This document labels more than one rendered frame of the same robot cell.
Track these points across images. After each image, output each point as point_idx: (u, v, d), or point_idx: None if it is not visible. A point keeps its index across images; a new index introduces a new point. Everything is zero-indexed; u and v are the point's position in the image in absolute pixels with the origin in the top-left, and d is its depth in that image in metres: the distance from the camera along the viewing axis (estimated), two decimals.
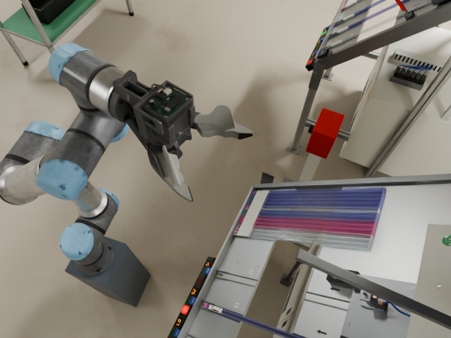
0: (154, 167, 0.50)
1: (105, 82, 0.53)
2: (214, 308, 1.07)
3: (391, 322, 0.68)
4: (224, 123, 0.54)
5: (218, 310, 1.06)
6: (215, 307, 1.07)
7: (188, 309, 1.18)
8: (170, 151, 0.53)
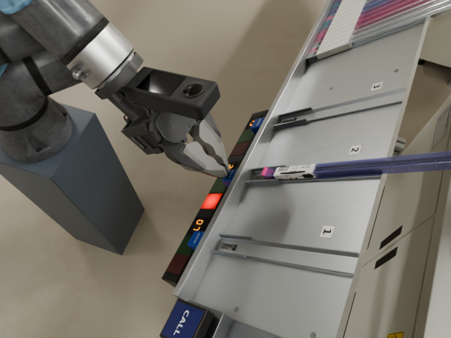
0: (210, 123, 0.50)
1: None
2: (290, 169, 0.43)
3: None
4: None
5: (303, 169, 0.42)
6: (292, 167, 0.43)
7: (219, 198, 0.54)
8: None
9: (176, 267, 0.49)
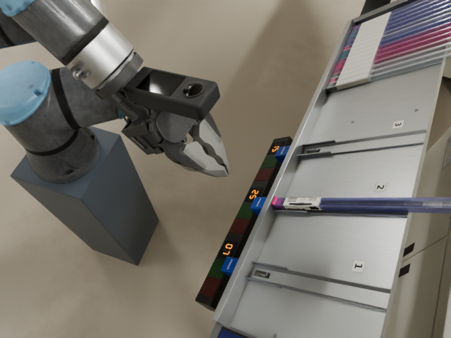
0: (210, 123, 0.50)
1: None
2: (298, 200, 0.49)
3: None
4: None
5: (310, 202, 0.48)
6: (300, 199, 0.49)
7: (246, 223, 0.57)
8: None
9: (209, 290, 0.53)
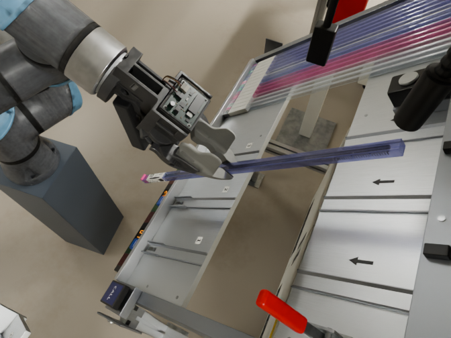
0: (180, 167, 0.47)
1: (97, 56, 0.40)
2: (154, 176, 0.67)
3: None
4: (219, 143, 0.50)
5: (159, 176, 0.65)
6: (155, 174, 0.67)
7: None
8: (167, 145, 0.48)
9: (123, 262, 0.74)
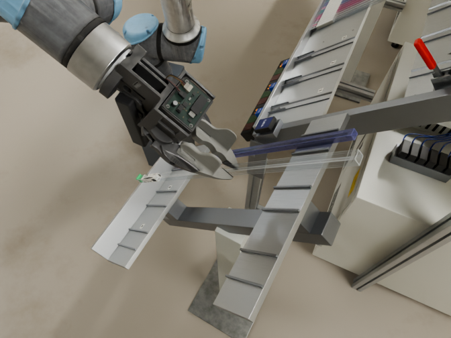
0: (180, 165, 0.47)
1: (101, 52, 0.39)
2: None
3: None
4: (220, 143, 0.50)
5: None
6: None
7: (266, 98, 1.06)
8: (168, 143, 0.48)
9: (247, 127, 1.01)
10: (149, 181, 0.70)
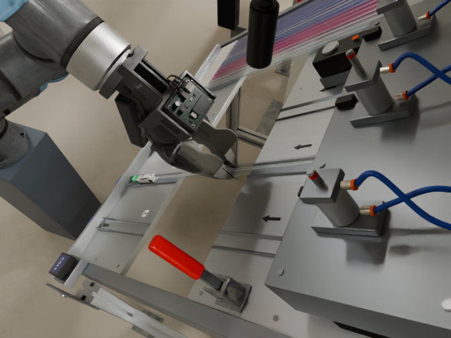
0: (181, 166, 0.47)
1: (102, 53, 0.39)
2: None
3: None
4: (221, 143, 0.50)
5: None
6: None
7: None
8: (168, 143, 0.48)
9: None
10: (145, 182, 0.70)
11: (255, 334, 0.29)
